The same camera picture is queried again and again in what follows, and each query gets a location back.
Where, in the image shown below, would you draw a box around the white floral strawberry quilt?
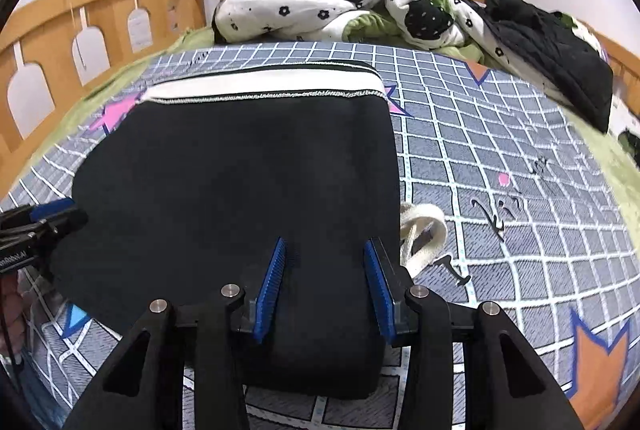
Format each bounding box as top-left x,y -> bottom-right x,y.
212,0 -> 606,60

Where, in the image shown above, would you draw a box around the person's left hand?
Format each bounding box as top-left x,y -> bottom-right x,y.
0,272 -> 28,361

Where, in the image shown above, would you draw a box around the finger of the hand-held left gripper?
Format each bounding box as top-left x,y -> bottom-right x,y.
27,209 -> 90,255
0,197 -> 76,231

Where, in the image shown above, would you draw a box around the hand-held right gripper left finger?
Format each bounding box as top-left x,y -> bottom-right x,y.
62,237 -> 288,430

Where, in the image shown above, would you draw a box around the black pants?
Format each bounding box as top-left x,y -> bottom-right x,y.
50,60 -> 448,401

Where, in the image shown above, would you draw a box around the green fleece bed cover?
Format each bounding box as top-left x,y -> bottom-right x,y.
30,27 -> 640,231

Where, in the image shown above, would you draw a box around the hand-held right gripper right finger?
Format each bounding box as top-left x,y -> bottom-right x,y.
363,238 -> 586,430

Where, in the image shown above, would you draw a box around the grey grid star bedsheet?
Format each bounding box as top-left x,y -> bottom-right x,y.
0,40 -> 640,430

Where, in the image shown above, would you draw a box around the black quilted jacket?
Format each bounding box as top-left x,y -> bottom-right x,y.
480,0 -> 615,134

